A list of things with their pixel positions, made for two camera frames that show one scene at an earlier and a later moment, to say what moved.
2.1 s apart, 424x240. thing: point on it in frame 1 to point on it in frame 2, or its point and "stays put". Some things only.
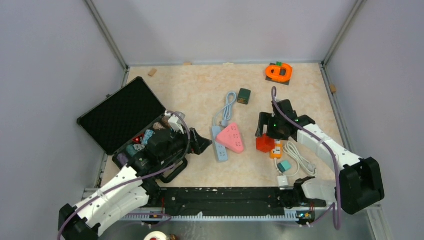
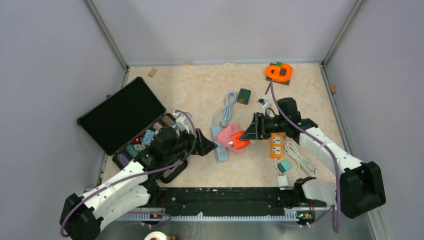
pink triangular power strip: (230, 138) stays put
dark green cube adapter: (244, 96) stays put
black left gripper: (198, 143) stays put
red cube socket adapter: (265, 144) to (238, 143)
